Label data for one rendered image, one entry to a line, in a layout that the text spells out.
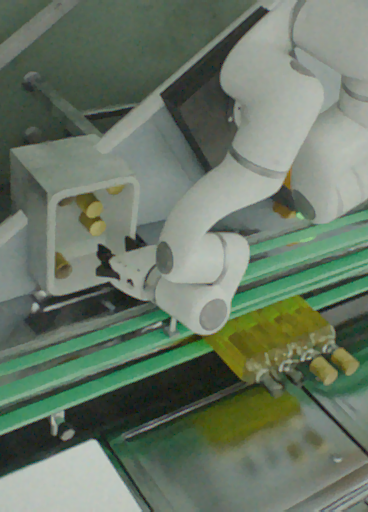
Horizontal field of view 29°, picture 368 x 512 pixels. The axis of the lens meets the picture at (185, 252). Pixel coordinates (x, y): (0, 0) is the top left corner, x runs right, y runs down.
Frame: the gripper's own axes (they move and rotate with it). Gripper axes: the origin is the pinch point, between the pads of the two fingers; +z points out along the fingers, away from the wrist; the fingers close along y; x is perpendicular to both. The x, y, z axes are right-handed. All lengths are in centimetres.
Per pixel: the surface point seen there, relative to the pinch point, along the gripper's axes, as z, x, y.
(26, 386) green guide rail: -1.9, -18.9, -20.4
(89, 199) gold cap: 6.8, 7.9, -1.3
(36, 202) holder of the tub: 8.1, 9.2, -10.6
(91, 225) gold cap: 7.0, 2.9, -1.3
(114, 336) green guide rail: 2.5, -18.4, -1.0
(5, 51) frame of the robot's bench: 64, 26, 8
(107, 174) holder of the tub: 4.2, 12.7, 1.3
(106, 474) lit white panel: -9.0, -38.1, -10.6
